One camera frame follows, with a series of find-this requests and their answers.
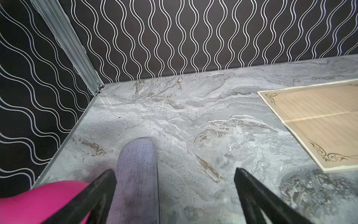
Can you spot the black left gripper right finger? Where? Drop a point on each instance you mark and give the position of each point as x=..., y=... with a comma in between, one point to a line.
x=257, y=199

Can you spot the tan lined letter paper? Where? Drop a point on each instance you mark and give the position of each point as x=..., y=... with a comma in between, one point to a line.
x=323, y=118

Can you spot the magenta plastic goblet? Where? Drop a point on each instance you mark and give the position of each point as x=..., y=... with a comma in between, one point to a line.
x=37, y=205

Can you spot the aluminium corner post left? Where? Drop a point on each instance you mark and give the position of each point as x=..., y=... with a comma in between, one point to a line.
x=60, y=26

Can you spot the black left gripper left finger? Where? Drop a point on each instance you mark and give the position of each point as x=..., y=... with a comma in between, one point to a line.
x=93, y=203

